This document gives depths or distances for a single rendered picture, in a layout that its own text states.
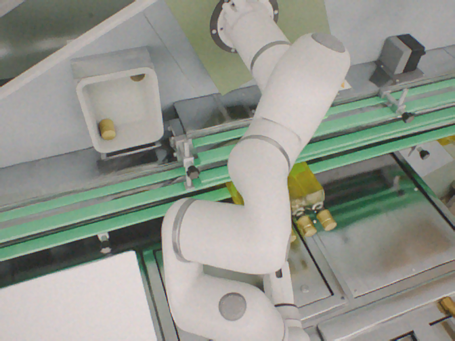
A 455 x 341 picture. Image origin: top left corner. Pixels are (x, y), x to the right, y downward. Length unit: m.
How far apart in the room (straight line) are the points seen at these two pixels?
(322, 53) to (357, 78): 0.64
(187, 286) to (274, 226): 0.17
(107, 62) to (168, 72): 0.17
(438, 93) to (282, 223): 0.94
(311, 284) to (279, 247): 0.64
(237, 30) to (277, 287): 0.54
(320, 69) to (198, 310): 0.36
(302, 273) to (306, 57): 0.67
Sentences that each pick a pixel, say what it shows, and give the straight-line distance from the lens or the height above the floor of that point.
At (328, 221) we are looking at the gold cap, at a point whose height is 1.15.
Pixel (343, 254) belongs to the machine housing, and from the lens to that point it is 1.21.
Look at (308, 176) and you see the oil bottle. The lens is 1.10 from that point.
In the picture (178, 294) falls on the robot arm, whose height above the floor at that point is 1.35.
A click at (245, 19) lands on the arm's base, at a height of 0.90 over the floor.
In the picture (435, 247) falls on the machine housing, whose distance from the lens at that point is 1.34.
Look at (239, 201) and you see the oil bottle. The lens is 1.03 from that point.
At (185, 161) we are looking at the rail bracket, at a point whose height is 0.97.
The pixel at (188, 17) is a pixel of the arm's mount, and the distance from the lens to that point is 0.86.
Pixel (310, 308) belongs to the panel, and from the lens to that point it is 1.07.
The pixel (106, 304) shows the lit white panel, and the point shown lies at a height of 1.12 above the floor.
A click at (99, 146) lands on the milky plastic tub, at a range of 1.02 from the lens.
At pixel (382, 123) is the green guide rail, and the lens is 1.27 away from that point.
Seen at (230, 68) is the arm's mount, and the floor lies 0.84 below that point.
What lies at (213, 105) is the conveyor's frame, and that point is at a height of 0.80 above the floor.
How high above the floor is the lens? 1.57
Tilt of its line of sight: 36 degrees down
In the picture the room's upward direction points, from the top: 154 degrees clockwise
